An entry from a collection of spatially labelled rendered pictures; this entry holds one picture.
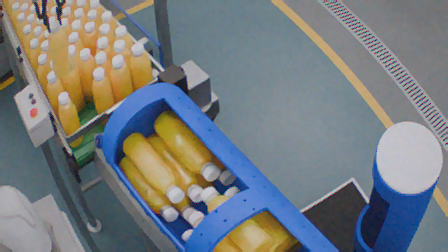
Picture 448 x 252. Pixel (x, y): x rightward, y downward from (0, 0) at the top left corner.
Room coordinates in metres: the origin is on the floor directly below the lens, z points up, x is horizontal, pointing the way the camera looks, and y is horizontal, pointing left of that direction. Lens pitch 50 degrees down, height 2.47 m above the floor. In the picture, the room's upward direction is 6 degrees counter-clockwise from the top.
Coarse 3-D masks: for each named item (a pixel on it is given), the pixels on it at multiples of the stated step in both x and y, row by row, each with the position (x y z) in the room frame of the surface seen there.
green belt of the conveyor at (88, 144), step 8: (88, 104) 1.46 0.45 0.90; (80, 112) 1.43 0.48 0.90; (88, 112) 1.43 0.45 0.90; (96, 112) 1.42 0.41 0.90; (80, 120) 1.40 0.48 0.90; (88, 120) 1.39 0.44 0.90; (96, 128) 1.35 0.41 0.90; (104, 128) 1.35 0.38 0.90; (88, 136) 1.32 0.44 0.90; (80, 144) 1.29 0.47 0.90; (88, 144) 1.29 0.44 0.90; (72, 152) 1.30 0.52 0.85; (80, 152) 1.26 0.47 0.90; (80, 160) 1.24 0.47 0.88
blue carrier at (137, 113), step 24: (144, 96) 1.15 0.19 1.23; (168, 96) 1.15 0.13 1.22; (120, 120) 1.10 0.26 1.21; (144, 120) 1.17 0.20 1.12; (192, 120) 1.07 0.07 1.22; (120, 144) 1.12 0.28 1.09; (216, 144) 1.00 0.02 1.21; (240, 168) 0.92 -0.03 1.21; (264, 192) 0.85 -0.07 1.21; (216, 216) 0.79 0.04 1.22; (240, 216) 0.78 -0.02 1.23; (288, 216) 0.77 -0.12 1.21; (192, 240) 0.76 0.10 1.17; (216, 240) 0.73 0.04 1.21; (312, 240) 0.69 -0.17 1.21
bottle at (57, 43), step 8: (56, 32) 1.37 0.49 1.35; (64, 32) 1.40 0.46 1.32; (48, 40) 1.37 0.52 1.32; (56, 40) 1.36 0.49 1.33; (64, 40) 1.38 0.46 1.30; (56, 48) 1.35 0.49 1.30; (64, 48) 1.37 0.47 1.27; (56, 56) 1.35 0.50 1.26; (64, 56) 1.36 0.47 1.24; (56, 64) 1.36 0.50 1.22; (64, 64) 1.36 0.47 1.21; (56, 72) 1.36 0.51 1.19; (64, 72) 1.36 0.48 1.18
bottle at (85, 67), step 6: (84, 60) 1.48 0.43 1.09; (90, 60) 1.49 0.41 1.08; (78, 66) 1.49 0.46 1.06; (84, 66) 1.48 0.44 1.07; (90, 66) 1.48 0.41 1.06; (84, 72) 1.47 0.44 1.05; (90, 72) 1.47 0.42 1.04; (84, 78) 1.47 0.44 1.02; (90, 78) 1.47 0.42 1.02; (84, 84) 1.47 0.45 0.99; (90, 84) 1.47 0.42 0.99; (84, 90) 1.48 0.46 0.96; (90, 90) 1.47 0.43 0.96; (84, 96) 1.49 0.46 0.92; (90, 96) 1.47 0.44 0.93; (90, 102) 1.47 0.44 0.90
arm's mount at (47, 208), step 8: (40, 200) 0.95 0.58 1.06; (48, 200) 0.95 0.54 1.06; (40, 208) 0.92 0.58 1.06; (48, 208) 0.92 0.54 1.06; (56, 208) 0.92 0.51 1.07; (40, 216) 0.89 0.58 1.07; (48, 216) 0.89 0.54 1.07; (56, 216) 0.89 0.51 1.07; (56, 224) 0.86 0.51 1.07; (64, 224) 0.86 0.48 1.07; (56, 232) 0.83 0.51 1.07; (64, 232) 0.83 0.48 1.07; (56, 240) 0.80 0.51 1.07; (64, 240) 0.80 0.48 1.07; (72, 240) 0.80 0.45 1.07; (0, 248) 0.75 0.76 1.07; (8, 248) 0.76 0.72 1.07; (64, 248) 0.77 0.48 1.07; (72, 248) 0.77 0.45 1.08
